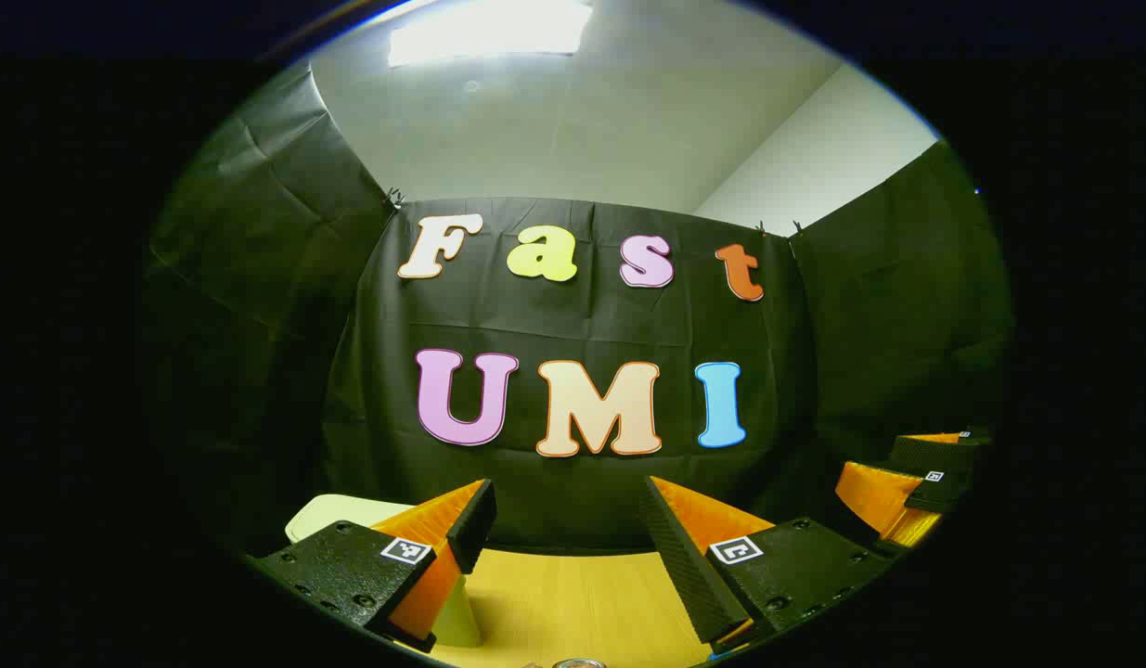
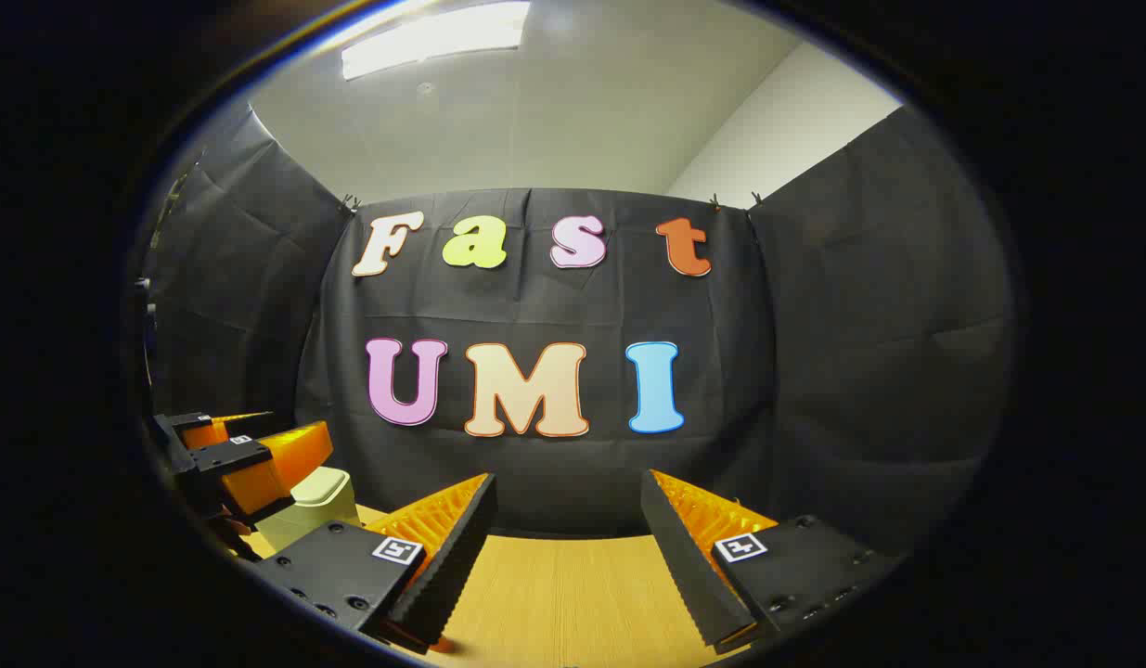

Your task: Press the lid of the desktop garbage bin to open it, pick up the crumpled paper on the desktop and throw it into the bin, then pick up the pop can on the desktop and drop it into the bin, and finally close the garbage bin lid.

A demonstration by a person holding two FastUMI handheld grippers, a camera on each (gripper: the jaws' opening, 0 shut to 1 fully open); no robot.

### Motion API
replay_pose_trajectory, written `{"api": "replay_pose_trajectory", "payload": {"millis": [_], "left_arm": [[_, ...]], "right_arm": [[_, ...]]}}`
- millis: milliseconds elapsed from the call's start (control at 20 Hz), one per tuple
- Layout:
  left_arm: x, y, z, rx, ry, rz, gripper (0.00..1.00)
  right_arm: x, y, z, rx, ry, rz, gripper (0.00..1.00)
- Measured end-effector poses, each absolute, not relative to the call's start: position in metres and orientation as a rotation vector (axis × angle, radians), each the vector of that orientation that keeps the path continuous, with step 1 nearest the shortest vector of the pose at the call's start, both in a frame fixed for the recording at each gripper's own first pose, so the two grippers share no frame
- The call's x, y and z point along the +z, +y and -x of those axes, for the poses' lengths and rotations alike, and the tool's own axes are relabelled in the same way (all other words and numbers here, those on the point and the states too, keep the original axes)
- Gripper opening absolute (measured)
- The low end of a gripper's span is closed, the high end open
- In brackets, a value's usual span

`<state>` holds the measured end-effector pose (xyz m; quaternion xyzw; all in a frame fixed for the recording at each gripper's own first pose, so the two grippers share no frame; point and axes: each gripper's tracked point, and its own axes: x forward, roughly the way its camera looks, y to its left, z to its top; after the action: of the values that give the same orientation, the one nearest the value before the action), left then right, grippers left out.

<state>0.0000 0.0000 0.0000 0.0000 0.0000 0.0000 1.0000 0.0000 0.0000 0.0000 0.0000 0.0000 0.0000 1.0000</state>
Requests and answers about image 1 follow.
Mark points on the black backdrop cloth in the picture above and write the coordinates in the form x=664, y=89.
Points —
x=582, y=315

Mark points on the pale green desktop garbage bin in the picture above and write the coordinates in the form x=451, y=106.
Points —
x=331, y=510

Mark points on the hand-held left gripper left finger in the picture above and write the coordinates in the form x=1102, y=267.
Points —
x=475, y=524

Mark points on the ceiling light panel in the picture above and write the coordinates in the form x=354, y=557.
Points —
x=489, y=32

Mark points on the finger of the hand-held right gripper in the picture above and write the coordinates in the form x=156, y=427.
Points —
x=934, y=450
x=874, y=496

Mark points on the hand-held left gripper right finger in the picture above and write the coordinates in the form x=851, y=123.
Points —
x=679, y=557

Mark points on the red pop can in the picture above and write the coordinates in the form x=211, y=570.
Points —
x=579, y=663

